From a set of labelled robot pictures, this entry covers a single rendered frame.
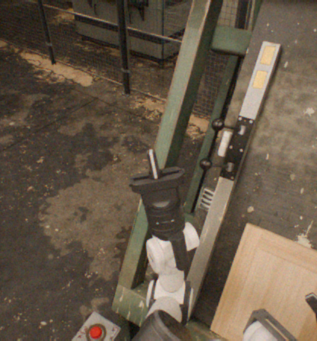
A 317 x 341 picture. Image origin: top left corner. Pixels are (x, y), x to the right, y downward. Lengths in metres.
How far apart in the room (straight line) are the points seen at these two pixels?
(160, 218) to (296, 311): 0.61
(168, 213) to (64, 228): 2.09
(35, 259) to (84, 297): 0.49
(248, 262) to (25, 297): 1.70
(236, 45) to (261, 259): 0.69
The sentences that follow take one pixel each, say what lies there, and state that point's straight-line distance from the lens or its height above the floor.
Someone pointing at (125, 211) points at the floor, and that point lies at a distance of 2.84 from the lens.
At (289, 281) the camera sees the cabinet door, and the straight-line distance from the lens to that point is 1.18.
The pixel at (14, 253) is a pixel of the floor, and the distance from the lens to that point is 2.78.
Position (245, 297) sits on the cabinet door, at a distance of 1.23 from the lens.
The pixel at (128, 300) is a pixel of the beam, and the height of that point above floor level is 0.87.
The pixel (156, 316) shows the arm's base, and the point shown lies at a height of 1.38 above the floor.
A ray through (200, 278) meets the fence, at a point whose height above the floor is 1.05.
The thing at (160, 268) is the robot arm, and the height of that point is 1.36.
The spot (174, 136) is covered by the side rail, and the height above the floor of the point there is 1.42.
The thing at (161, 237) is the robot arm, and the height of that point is 1.45.
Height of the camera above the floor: 2.09
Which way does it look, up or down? 41 degrees down
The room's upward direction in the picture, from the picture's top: straight up
